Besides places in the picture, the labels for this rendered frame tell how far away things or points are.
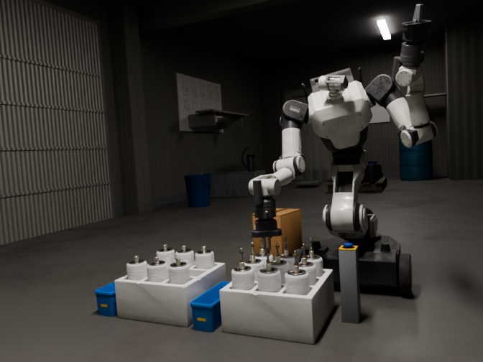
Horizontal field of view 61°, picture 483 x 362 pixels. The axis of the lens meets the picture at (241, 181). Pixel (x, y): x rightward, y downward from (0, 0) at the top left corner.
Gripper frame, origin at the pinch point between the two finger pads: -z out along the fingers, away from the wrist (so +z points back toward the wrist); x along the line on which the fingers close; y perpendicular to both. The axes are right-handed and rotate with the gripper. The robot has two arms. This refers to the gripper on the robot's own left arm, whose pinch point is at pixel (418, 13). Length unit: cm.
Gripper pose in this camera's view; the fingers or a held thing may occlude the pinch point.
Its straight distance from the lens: 179.3
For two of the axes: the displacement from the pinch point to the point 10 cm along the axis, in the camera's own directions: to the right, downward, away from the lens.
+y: -4.5, -4.1, 7.9
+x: -8.9, 2.6, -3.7
